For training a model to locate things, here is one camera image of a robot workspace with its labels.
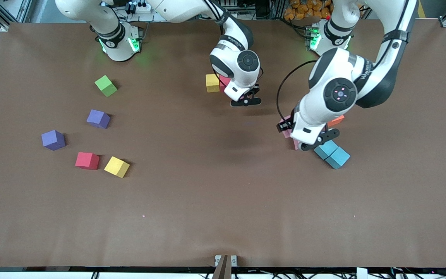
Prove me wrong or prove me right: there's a silver metal bracket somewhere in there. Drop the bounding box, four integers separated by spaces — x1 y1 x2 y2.
214 255 238 267

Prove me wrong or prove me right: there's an orange snack bag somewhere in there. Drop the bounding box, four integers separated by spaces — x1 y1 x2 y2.
284 0 334 21

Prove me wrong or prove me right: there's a yellow foam block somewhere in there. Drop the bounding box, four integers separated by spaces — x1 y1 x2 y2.
206 74 220 93
104 156 130 179

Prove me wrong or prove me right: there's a blue foam block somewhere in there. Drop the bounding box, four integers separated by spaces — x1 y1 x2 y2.
326 147 351 170
314 139 339 160

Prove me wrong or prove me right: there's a red foam block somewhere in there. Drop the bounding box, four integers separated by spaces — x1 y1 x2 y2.
75 152 100 170

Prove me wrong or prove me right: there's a green foam block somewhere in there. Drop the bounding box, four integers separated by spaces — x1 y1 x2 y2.
94 75 118 97

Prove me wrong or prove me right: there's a purple foam block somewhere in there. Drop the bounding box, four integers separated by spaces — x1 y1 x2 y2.
41 130 66 151
86 109 111 129

